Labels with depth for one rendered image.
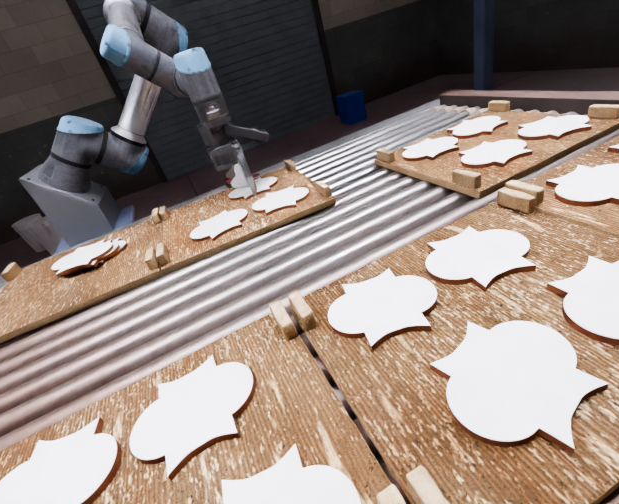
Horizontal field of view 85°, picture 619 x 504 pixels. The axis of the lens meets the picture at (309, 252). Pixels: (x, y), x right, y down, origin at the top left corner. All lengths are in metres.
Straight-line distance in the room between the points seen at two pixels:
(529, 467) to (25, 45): 5.74
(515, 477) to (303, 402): 0.19
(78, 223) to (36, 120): 4.42
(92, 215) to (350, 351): 1.12
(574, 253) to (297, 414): 0.40
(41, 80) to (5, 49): 0.41
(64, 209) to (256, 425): 1.12
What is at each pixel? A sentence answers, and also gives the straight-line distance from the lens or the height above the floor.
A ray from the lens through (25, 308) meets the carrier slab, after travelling 0.95.
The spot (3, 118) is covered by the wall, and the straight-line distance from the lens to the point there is 5.84.
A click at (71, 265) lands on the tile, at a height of 0.96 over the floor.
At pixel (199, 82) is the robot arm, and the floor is 1.23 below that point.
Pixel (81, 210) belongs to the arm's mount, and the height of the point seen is 0.97.
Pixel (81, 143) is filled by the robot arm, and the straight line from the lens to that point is 1.36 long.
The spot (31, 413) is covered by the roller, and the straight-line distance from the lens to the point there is 0.67.
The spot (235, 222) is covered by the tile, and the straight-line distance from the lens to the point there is 0.80.
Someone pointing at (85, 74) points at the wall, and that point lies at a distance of 5.63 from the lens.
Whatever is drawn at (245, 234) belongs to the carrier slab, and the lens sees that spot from 0.75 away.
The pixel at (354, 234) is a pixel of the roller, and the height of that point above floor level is 0.91.
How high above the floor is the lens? 1.25
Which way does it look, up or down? 31 degrees down
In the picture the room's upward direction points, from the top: 18 degrees counter-clockwise
